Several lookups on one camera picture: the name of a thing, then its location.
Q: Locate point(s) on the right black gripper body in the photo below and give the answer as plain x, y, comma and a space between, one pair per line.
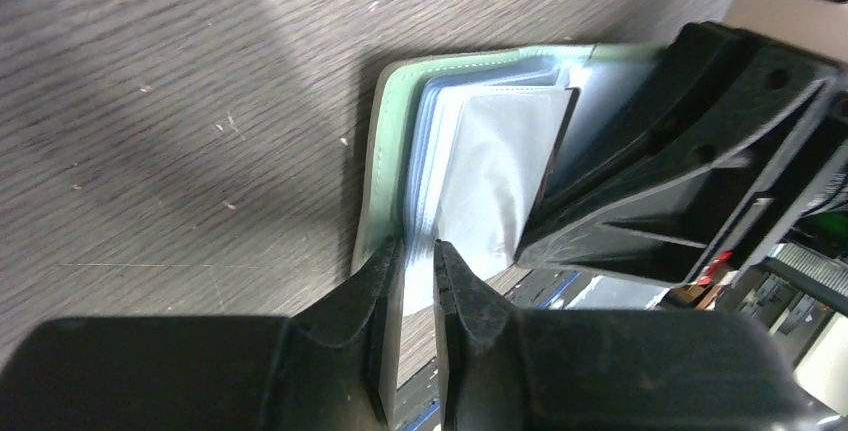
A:
779, 147

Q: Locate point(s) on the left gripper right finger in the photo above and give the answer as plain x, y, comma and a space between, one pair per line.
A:
650, 370

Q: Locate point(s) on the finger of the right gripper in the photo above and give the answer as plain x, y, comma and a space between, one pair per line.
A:
629, 207

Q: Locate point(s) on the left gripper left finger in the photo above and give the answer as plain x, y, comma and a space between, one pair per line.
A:
332, 366

